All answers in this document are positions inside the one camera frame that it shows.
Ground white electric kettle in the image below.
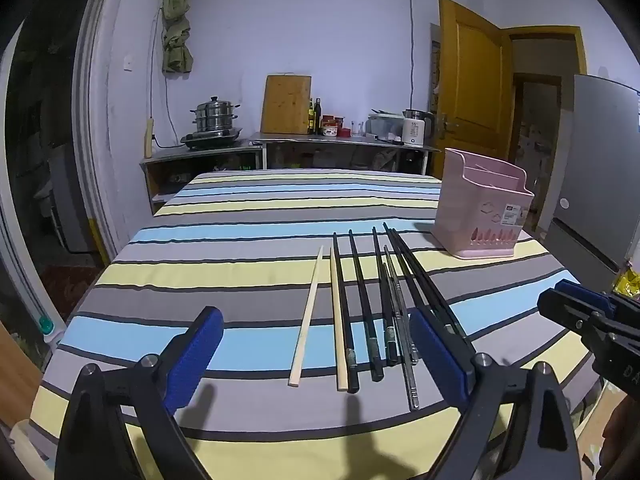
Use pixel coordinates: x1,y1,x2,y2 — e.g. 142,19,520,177
401,108,436,148

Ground clear plastic container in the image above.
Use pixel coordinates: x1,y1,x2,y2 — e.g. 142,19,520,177
367,110,406,138

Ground light wooden chopstick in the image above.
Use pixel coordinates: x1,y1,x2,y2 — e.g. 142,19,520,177
288,245,325,388
329,248,349,392

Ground steel steamer pot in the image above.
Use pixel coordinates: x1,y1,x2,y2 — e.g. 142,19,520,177
190,96,241,133

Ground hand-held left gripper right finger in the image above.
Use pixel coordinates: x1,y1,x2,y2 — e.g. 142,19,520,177
410,306,583,480

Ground low steel stand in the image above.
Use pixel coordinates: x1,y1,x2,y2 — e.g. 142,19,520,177
140,141,264,213

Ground yellow door frame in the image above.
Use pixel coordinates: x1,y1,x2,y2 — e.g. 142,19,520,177
507,25,588,161

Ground metal chopstick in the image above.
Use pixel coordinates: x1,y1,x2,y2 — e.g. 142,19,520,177
383,245,420,411
390,260,420,366

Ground person's right hand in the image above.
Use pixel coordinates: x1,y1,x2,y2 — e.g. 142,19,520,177
599,396,640,468

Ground steel kitchen table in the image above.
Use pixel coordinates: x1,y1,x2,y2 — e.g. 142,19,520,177
248,131,442,177

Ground black induction cooker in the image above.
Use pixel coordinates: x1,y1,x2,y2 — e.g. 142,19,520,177
180,127,244,150

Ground green curtain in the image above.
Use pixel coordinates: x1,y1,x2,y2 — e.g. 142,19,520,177
161,0,195,75

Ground wooden cutting board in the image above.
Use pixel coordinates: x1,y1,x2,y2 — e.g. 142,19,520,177
261,75,313,135

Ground yellow wooden door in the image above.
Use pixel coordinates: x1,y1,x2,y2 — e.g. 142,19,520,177
431,0,515,181

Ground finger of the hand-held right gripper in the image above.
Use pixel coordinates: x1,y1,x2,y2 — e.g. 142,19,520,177
552,280,615,314
537,291,596,334

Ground white doorway frame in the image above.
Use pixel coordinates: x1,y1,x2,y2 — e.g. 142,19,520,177
72,0,132,261

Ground yellow packet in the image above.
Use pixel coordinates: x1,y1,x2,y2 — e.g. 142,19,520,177
617,267,640,301

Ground grey refrigerator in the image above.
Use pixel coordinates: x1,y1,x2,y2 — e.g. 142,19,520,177
537,74,640,291

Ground air conditioner cord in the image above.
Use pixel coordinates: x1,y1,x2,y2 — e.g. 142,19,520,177
407,0,417,111

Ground pink utensil holder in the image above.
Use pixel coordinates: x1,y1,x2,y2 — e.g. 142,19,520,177
431,148,536,261

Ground striped tablecloth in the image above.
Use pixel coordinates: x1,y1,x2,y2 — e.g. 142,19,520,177
27,169,608,480

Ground grey power cable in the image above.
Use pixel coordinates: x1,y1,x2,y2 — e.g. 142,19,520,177
149,10,173,148

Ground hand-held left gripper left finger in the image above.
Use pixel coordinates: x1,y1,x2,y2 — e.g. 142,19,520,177
55,306,224,480

